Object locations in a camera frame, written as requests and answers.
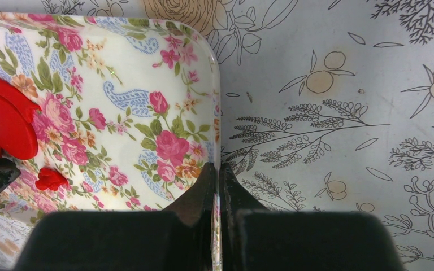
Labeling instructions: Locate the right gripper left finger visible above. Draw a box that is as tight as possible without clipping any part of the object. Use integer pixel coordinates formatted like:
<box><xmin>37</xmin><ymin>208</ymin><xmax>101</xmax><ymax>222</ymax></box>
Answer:
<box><xmin>14</xmin><ymin>163</ymin><xmax>216</xmax><ymax>270</ymax></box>

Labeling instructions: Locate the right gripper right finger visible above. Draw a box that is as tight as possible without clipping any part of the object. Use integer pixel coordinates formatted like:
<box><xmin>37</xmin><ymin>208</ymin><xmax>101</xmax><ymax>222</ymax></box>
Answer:
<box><xmin>219</xmin><ymin>164</ymin><xmax>403</xmax><ymax>271</ymax></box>

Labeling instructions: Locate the small red dough scrap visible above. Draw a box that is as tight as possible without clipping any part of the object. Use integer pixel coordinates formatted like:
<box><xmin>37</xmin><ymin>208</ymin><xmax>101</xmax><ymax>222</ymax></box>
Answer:
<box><xmin>35</xmin><ymin>168</ymin><xmax>68</xmax><ymax>191</ymax></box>

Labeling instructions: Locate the red dough ring scrap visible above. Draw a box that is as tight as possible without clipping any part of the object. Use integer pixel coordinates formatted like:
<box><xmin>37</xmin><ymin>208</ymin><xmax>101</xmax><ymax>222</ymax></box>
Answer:
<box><xmin>0</xmin><ymin>74</ymin><xmax>42</xmax><ymax>159</ymax></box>

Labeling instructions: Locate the floral tray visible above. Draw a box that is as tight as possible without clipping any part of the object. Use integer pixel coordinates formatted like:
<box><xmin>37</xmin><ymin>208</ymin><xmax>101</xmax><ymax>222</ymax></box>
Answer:
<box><xmin>0</xmin><ymin>12</ymin><xmax>220</xmax><ymax>225</ymax></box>

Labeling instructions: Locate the floral table mat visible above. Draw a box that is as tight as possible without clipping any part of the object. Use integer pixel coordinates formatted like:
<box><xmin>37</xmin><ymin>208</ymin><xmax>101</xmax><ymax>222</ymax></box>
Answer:
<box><xmin>0</xmin><ymin>1</ymin><xmax>434</xmax><ymax>270</ymax></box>

